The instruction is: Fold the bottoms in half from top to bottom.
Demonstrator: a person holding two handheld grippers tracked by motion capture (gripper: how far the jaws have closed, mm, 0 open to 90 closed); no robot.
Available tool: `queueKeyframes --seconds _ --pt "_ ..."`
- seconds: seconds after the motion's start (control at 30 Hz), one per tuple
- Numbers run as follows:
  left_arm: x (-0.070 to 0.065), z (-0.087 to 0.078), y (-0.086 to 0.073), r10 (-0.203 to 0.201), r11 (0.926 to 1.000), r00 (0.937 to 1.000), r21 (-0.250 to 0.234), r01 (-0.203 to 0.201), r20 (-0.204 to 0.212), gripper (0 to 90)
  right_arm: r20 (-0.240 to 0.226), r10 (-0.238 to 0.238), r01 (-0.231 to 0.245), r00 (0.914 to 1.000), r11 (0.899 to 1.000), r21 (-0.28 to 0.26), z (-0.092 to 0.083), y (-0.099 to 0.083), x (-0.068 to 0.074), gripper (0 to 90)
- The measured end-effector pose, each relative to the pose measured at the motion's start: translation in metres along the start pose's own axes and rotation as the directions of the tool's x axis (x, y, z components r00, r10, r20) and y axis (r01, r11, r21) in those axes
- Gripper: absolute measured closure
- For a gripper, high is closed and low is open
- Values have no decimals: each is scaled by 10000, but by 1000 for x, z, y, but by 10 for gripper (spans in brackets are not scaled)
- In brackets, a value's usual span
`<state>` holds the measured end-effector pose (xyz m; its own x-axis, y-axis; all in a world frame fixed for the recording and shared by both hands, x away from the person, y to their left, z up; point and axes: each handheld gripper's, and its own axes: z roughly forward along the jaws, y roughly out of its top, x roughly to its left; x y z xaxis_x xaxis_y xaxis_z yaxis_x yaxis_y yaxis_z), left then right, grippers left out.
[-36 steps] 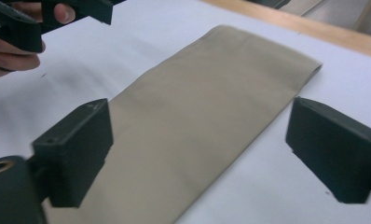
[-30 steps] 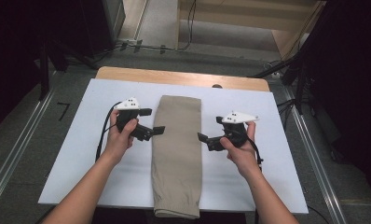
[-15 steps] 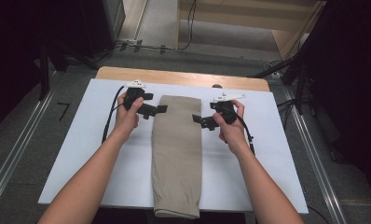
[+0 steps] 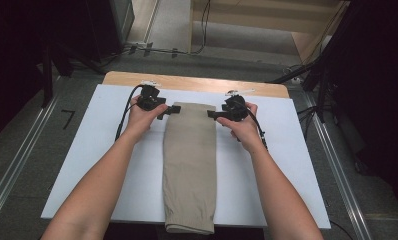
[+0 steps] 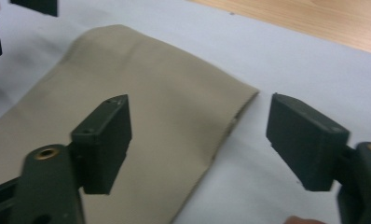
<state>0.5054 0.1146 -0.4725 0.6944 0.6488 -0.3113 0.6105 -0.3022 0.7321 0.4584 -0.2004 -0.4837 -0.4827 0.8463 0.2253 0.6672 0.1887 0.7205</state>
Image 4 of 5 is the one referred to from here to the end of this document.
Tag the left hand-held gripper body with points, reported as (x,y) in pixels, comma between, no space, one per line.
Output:
(149,98)

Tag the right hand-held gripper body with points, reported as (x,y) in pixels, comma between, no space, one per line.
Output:
(235,108)

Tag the beige pants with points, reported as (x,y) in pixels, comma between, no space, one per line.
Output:
(190,160)

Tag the person's left hand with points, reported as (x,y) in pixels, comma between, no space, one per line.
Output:
(140,121)

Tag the person's right hand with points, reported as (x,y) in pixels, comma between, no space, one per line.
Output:
(247,131)

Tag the dark cabinet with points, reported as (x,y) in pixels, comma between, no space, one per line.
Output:
(110,26)

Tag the black stand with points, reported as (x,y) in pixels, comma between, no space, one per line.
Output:
(53,66)
(313,76)

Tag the beige desk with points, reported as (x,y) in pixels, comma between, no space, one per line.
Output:
(253,20)

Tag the black curtain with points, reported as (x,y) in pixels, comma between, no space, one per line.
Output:
(377,83)

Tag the metal floor rail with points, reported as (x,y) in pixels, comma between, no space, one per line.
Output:
(17,166)
(340,173)

